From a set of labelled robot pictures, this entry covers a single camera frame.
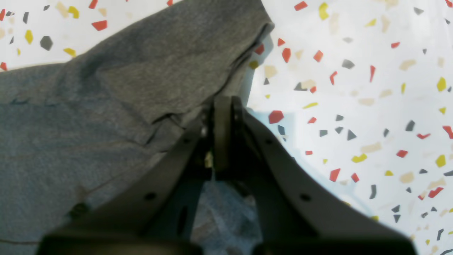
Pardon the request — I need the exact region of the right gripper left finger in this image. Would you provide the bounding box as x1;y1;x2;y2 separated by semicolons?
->
38;97;233;255

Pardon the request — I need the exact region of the terrazzo pattern tablecloth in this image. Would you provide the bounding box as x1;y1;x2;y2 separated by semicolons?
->
1;0;452;255

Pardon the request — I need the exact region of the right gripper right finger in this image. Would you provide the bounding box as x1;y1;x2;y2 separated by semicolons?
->
216;97;416;255

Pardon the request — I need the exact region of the grey t-shirt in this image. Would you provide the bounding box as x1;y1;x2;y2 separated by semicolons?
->
0;0;273;255

